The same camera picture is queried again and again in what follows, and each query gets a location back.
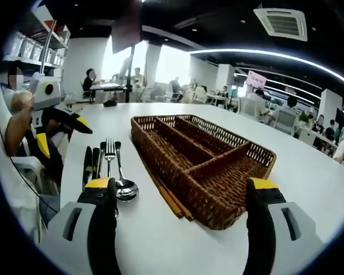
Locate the black screen stand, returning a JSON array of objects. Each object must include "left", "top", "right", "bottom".
[{"left": 125, "top": 44, "right": 136, "bottom": 103}]

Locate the ceiling air conditioner unit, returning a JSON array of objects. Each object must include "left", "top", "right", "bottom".
[{"left": 252, "top": 7, "right": 308, "bottom": 42}]

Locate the brown wooden chopstick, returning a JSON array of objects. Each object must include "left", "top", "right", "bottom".
[
  {"left": 156, "top": 183, "right": 196, "bottom": 222},
  {"left": 157, "top": 186, "right": 187, "bottom": 221}
]

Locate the brown wicker storage tray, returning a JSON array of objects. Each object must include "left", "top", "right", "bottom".
[{"left": 130, "top": 113, "right": 277, "bottom": 231}]

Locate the dark hanging screen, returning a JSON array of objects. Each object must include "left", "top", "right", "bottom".
[{"left": 111, "top": 0, "right": 143, "bottom": 54}]

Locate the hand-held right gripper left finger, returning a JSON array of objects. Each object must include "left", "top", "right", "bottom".
[{"left": 41, "top": 176, "right": 118, "bottom": 275}]

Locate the long curved ceiling light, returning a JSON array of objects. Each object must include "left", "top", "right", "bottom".
[{"left": 189, "top": 48, "right": 344, "bottom": 87}]

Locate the pink hanging sign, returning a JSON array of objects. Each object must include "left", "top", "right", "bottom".
[{"left": 245, "top": 70, "right": 267, "bottom": 87}]

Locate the person's left hand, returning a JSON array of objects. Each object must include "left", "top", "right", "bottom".
[{"left": 10, "top": 91, "right": 37, "bottom": 117}]

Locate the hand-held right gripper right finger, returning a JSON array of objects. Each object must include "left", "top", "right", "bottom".
[{"left": 245, "top": 176, "right": 325, "bottom": 275}]

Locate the white shelf rack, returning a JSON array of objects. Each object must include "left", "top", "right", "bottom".
[{"left": 1, "top": 4, "right": 72, "bottom": 97}]

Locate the white plastic chair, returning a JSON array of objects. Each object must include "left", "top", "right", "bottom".
[{"left": 11, "top": 154, "right": 61, "bottom": 201}]

